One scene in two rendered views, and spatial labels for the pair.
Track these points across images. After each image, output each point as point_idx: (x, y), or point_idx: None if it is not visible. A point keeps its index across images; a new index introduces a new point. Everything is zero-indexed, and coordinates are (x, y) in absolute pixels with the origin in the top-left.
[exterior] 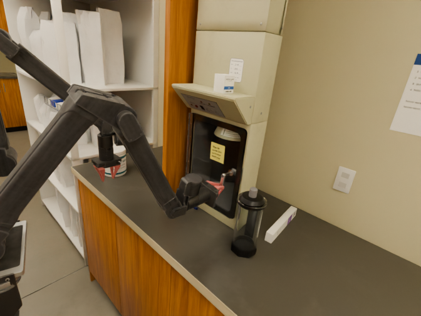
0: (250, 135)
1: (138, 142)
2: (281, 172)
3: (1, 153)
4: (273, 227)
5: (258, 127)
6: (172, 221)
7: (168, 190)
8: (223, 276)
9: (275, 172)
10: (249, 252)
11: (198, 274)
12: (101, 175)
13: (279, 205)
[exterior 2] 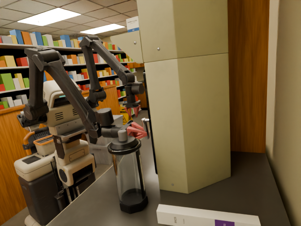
0: (146, 75)
1: (53, 73)
2: (297, 161)
3: (91, 91)
4: (172, 208)
5: (159, 67)
6: (143, 158)
7: (82, 112)
8: (91, 202)
9: (294, 161)
10: (119, 203)
11: (90, 189)
12: (126, 111)
13: (264, 211)
